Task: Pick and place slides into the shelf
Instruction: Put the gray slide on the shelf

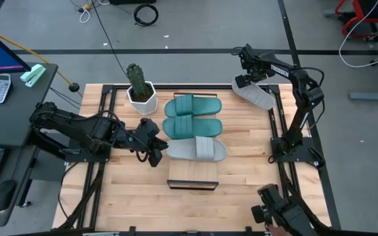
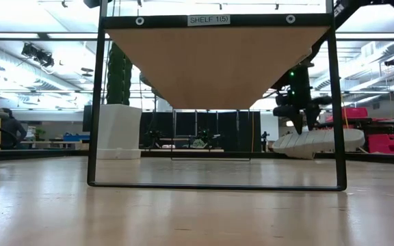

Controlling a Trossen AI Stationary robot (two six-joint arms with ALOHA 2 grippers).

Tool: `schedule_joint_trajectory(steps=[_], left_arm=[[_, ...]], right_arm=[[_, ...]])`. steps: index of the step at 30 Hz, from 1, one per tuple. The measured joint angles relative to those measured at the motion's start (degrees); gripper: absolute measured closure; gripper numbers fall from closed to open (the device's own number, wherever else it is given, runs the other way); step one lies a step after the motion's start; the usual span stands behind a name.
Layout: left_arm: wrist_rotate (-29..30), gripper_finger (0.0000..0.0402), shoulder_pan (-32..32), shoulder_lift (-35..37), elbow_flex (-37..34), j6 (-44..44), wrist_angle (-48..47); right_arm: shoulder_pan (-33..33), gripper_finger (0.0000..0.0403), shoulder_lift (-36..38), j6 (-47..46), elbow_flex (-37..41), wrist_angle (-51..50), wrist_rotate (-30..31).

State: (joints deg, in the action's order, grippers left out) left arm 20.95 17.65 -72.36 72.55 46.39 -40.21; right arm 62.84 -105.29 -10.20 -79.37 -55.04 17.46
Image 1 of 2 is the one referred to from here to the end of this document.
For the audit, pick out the white plant pot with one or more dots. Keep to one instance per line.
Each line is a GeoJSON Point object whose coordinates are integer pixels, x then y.
{"type": "Point", "coordinates": [146, 105]}

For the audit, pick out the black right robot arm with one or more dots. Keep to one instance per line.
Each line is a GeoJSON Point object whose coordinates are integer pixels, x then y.
{"type": "Point", "coordinates": [304, 95]}

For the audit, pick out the green cactus plant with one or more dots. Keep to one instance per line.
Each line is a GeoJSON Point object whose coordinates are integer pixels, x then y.
{"type": "Point", "coordinates": [136, 78]}

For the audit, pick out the black aluminium table frame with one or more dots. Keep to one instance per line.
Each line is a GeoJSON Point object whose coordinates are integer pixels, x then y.
{"type": "Point", "coordinates": [208, 87]}

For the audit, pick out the red frame stool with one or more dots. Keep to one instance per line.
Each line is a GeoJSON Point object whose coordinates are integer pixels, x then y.
{"type": "Point", "coordinates": [359, 16]}

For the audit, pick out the black round knob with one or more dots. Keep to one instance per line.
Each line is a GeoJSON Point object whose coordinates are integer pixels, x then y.
{"type": "Point", "coordinates": [74, 87]}

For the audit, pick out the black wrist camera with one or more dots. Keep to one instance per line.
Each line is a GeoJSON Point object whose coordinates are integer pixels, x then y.
{"type": "Point", "coordinates": [242, 81]}
{"type": "Point", "coordinates": [155, 158]}

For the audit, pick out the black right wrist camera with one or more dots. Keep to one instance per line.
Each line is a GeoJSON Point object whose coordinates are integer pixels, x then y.
{"type": "Point", "coordinates": [242, 81]}

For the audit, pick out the black frame wooden shelf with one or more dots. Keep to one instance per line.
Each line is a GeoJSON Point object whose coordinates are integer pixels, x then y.
{"type": "Point", "coordinates": [192, 172]}

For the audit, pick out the black computer mouse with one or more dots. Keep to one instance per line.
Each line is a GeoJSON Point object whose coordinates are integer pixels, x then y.
{"type": "Point", "coordinates": [4, 195]}

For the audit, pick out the grey desk foot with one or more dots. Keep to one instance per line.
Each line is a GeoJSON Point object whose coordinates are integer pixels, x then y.
{"type": "Point", "coordinates": [372, 95]}

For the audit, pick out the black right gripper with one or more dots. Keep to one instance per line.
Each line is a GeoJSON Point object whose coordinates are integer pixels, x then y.
{"type": "Point", "coordinates": [254, 65]}

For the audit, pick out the mint green stapler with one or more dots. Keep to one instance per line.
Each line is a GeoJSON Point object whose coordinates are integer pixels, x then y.
{"type": "Point", "coordinates": [33, 74]}

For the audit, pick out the teal rubber slide sandal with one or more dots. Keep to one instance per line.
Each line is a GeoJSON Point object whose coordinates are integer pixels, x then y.
{"type": "Point", "coordinates": [192, 105]}
{"type": "Point", "coordinates": [192, 127]}

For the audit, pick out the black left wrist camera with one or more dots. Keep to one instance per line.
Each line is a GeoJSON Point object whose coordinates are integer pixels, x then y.
{"type": "Point", "coordinates": [155, 158]}

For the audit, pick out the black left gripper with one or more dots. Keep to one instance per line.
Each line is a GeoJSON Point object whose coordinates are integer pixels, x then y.
{"type": "Point", "coordinates": [143, 134]}

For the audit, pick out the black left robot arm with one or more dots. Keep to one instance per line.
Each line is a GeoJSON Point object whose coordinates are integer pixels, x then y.
{"type": "Point", "coordinates": [77, 131]}

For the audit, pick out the dark grey desk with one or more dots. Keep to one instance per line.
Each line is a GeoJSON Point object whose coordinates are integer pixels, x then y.
{"type": "Point", "coordinates": [15, 114]}

